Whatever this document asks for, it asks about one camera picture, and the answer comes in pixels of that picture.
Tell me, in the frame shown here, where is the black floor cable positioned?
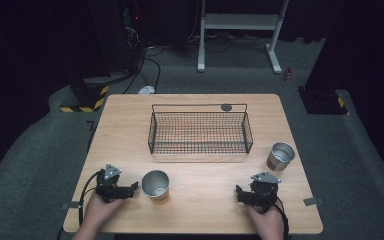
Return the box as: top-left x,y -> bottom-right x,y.
123,46 -> 165,95

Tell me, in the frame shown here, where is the person's right hand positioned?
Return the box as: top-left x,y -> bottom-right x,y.
244,201 -> 286,240

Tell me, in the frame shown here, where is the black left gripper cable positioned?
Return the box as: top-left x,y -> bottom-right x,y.
78,169 -> 105,227

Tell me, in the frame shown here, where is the white metal stand frame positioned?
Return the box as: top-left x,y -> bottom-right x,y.
197,0 -> 290,75

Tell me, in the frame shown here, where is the black wire basket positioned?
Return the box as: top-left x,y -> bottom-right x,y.
147,103 -> 254,155

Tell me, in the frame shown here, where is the dark equipment rack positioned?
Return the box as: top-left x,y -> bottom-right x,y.
88,0 -> 148,76

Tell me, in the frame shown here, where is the grey tape strip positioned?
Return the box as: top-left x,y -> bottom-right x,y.
61,201 -> 84,210
302,197 -> 325,207

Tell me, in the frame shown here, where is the person's left hand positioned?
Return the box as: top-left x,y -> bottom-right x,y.
85,192 -> 128,232

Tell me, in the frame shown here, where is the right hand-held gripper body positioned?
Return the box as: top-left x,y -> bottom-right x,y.
245,171 -> 282,213

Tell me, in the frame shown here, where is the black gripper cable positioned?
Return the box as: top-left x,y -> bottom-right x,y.
273,195 -> 290,240
78,169 -> 105,227

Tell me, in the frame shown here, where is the black yellow striped stand base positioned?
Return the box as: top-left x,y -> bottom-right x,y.
298,86 -> 350,116
59,77 -> 110,114

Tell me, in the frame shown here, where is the metal tin can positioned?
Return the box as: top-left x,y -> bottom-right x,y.
141,169 -> 171,205
265,141 -> 296,172

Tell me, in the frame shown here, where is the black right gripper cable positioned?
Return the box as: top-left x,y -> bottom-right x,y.
273,195 -> 290,240

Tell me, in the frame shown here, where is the white power adapter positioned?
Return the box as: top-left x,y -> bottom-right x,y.
137,85 -> 156,95

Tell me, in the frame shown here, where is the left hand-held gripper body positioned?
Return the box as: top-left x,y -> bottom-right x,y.
95,163 -> 123,203

